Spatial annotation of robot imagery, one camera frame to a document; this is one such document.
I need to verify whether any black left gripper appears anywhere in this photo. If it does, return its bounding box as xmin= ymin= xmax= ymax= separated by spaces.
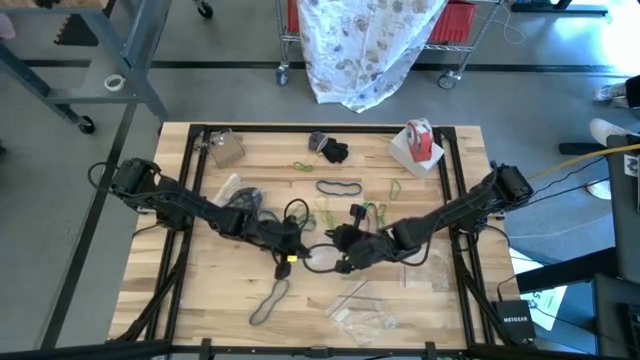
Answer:
xmin=244 ymin=218 xmax=311 ymax=264

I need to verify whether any person's leg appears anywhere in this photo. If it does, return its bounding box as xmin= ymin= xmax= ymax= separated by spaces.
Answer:
xmin=624 ymin=73 xmax=640 ymax=110

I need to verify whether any white paper sheet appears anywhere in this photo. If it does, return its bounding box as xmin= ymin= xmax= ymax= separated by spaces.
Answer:
xmin=509 ymin=247 xmax=569 ymax=332

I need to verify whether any yellow cable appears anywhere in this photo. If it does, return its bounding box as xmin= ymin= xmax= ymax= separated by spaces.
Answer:
xmin=524 ymin=143 xmax=640 ymax=181

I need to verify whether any white floral cloth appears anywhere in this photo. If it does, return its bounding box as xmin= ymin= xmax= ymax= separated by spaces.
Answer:
xmin=297 ymin=0 xmax=450 ymax=114

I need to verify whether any dark blue table foot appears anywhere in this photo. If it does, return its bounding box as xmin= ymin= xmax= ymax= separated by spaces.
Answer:
xmin=509 ymin=0 xmax=615 ymax=26

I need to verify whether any blue floor bar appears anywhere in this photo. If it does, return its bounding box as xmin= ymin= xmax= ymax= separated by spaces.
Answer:
xmin=558 ymin=141 xmax=609 ymax=155

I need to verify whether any pink cloth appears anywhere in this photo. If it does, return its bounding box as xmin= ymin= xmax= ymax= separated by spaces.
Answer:
xmin=0 ymin=13 xmax=17 ymax=41

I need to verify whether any black Netgear switch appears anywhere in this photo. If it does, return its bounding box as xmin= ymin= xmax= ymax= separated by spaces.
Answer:
xmin=493 ymin=298 xmax=537 ymax=345

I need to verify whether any black desk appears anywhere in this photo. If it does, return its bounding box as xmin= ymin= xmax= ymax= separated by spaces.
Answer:
xmin=604 ymin=132 xmax=640 ymax=286

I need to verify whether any white cardboard box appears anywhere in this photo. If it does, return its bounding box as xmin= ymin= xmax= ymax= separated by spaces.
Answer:
xmin=387 ymin=127 xmax=446 ymax=180

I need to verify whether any white cable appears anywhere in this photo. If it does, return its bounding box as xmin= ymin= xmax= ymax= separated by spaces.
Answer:
xmin=472 ymin=2 xmax=533 ymax=50

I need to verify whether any yellow rubber band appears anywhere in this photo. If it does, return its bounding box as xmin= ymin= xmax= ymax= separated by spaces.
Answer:
xmin=313 ymin=195 xmax=337 ymax=230

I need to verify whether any person's shoe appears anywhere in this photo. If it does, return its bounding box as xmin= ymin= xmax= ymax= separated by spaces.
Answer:
xmin=586 ymin=178 xmax=613 ymax=202
xmin=593 ymin=82 xmax=629 ymax=109
xmin=589 ymin=117 xmax=637 ymax=147

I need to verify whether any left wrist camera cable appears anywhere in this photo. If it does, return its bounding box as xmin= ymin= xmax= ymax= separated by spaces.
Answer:
xmin=283 ymin=198 xmax=312 ymax=229

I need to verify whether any black floor cable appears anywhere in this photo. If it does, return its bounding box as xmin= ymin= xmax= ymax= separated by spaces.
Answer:
xmin=524 ymin=156 xmax=612 ymax=209

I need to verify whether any red tape dispenser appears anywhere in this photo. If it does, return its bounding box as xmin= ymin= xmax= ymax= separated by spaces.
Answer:
xmin=404 ymin=118 xmax=435 ymax=164

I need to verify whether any black sawtooth foam piece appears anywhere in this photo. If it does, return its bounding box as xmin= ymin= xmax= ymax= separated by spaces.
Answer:
xmin=53 ymin=13 xmax=101 ymax=48

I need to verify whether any white tape roll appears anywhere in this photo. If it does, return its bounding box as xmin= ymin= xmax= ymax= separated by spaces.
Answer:
xmin=103 ymin=73 xmax=127 ymax=93

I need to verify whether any grey-blue rubber band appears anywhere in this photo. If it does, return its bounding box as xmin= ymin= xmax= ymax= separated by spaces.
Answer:
xmin=248 ymin=278 xmax=292 ymax=328

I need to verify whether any black fixed camera box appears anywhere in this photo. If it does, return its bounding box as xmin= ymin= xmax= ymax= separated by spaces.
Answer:
xmin=304 ymin=344 xmax=335 ymax=360

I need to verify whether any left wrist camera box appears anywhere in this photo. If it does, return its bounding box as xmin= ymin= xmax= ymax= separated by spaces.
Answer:
xmin=273 ymin=254 xmax=300 ymax=281

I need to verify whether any metal wire rack cart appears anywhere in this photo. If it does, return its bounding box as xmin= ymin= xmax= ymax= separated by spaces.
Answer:
xmin=273 ymin=0 xmax=503 ymax=91

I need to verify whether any red storage bin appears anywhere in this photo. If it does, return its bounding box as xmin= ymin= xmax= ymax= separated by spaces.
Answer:
xmin=428 ymin=0 xmax=480 ymax=45
xmin=287 ymin=0 xmax=301 ymax=34

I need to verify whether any black desk leg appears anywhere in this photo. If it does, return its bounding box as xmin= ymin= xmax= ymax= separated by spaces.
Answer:
xmin=514 ymin=246 xmax=621 ymax=295

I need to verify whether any blue-grey steel workbench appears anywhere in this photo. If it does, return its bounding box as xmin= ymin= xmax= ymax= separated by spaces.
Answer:
xmin=0 ymin=0 xmax=171 ymax=136

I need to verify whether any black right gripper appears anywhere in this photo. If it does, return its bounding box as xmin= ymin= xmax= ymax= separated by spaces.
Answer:
xmin=327 ymin=203 xmax=401 ymax=271

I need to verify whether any grey black work glove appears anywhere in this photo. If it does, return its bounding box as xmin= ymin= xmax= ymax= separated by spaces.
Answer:
xmin=308 ymin=130 xmax=350 ymax=165

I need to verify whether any brown cardboard box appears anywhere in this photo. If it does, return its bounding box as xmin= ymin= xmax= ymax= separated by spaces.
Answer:
xmin=207 ymin=128 xmax=247 ymax=170

